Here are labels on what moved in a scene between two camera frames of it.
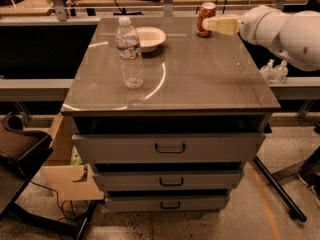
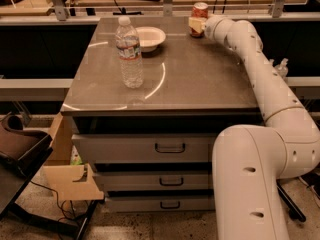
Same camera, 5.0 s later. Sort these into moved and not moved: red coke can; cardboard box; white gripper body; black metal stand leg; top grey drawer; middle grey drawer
Moved: white gripper body; red coke can
Not moved: cardboard box; top grey drawer; middle grey drawer; black metal stand leg
